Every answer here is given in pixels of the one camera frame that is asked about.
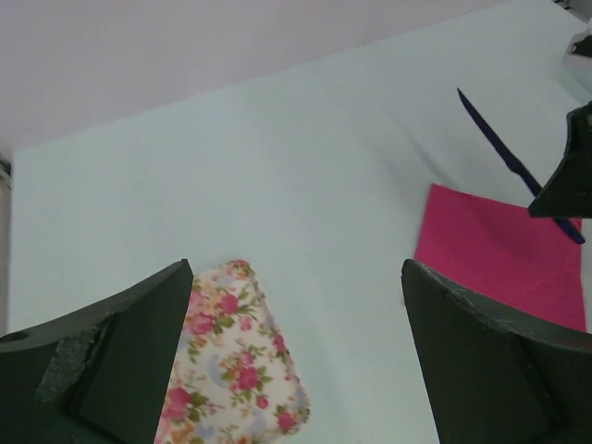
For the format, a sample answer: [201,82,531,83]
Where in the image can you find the pink paper napkin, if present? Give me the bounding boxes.
[414,184,586,331]

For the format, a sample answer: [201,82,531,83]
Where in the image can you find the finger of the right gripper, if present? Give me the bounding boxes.
[528,103,591,218]

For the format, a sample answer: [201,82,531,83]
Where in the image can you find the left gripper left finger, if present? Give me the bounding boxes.
[1,260,193,444]

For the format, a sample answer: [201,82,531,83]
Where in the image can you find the floral tray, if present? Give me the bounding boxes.
[154,260,310,443]

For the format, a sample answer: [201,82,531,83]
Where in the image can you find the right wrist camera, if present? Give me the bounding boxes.
[562,28,591,69]

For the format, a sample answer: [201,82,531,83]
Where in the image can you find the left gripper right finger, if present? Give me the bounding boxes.
[401,259,591,443]

